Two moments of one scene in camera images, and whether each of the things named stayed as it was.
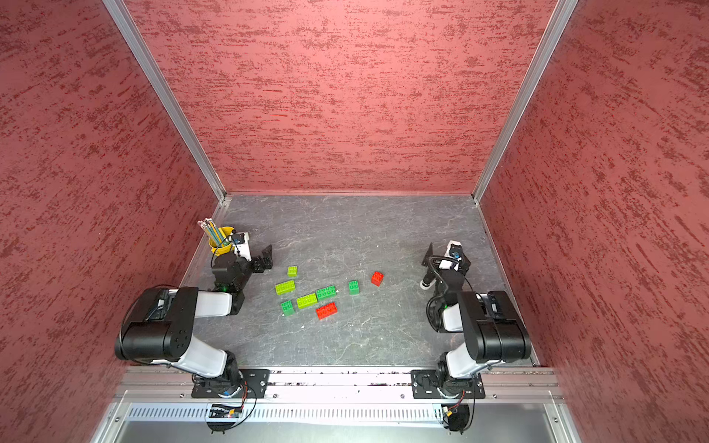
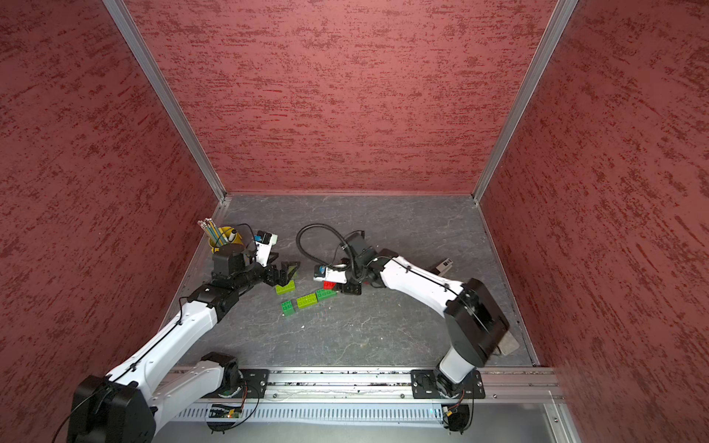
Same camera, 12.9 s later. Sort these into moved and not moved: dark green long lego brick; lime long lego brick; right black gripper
Moved: right black gripper
Not moved: lime long lego brick; dark green long lego brick
